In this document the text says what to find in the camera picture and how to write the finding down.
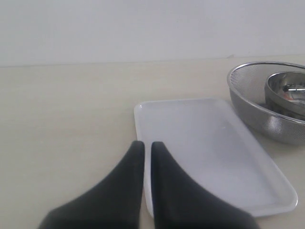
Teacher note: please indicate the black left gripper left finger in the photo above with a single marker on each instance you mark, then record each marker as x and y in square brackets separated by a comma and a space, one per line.
[114, 203]

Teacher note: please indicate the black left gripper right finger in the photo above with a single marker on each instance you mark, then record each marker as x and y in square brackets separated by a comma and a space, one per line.
[181, 203]

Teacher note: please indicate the steel mesh colander bowl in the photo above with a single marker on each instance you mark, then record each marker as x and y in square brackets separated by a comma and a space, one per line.
[246, 84]

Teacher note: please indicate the small stainless steel bowl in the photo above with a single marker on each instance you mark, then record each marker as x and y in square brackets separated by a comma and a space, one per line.
[285, 94]

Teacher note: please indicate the white rectangular plastic tray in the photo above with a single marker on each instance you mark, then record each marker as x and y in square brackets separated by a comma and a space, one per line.
[213, 145]

